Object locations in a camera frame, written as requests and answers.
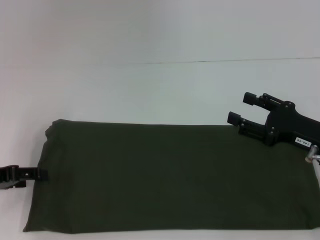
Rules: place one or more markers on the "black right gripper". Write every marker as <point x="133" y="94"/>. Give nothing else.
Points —
<point x="292" y="128"/>

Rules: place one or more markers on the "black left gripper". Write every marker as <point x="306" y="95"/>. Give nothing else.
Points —
<point x="11" y="178"/>

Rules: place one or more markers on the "dark green FREE t-shirt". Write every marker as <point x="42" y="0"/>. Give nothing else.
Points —
<point x="162" y="180"/>

